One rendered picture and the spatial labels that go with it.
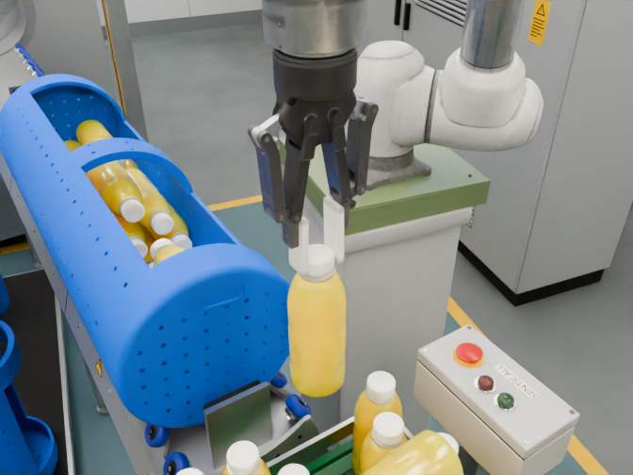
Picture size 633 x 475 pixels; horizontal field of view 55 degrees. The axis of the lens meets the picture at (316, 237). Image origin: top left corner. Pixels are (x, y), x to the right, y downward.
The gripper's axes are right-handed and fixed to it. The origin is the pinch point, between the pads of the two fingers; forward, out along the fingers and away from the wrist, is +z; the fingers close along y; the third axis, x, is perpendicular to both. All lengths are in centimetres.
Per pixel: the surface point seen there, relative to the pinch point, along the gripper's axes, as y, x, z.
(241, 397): 6.3, -9.9, 30.2
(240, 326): 2.9, -15.8, 23.1
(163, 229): 2, -50, 26
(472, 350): -22.4, 5.0, 24.4
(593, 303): -179, -60, 134
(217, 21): -215, -507, 116
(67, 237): 19, -44, 18
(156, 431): 17.1, -17.5, 38.0
